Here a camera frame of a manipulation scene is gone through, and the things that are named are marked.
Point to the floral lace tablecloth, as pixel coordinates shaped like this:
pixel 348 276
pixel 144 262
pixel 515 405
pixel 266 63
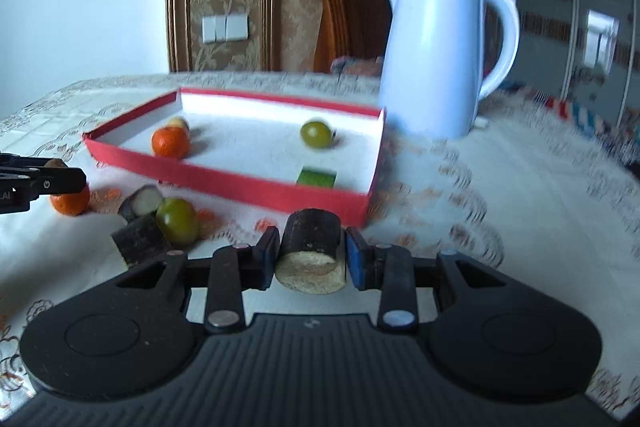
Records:
pixel 500 207

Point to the wooden bed headboard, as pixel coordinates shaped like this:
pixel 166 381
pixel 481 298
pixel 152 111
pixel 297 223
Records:
pixel 350 22

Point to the pale sugarcane piece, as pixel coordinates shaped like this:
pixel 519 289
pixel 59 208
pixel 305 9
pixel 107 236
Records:
pixel 178 123

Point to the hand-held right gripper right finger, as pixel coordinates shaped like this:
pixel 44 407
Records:
pixel 356 257

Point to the dark sugarcane piece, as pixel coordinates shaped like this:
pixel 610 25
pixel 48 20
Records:
pixel 140 241
pixel 141 201
pixel 310 252

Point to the red shallow box tray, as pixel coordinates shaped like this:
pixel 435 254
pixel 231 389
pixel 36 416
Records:
pixel 240 147

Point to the white electric kettle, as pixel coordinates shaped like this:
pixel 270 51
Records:
pixel 440 52

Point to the green rectangular block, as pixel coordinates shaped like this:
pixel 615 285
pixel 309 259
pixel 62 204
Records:
pixel 316 177

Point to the white wall switch panel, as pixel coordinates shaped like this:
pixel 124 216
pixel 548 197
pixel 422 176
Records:
pixel 225 28

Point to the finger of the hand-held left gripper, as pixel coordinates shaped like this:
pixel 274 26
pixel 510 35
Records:
pixel 62 181
pixel 22 160

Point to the colourful patterned blanket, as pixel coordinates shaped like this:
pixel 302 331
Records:
pixel 595 122

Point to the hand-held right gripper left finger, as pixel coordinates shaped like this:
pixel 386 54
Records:
pixel 269 257

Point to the green round fruit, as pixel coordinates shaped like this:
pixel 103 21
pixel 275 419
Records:
pixel 177 221
pixel 316 134

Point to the brown grey bundled clothes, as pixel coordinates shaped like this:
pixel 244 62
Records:
pixel 356 66

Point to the orange mandarin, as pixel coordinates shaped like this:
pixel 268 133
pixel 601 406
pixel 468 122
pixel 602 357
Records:
pixel 71 203
pixel 171 142

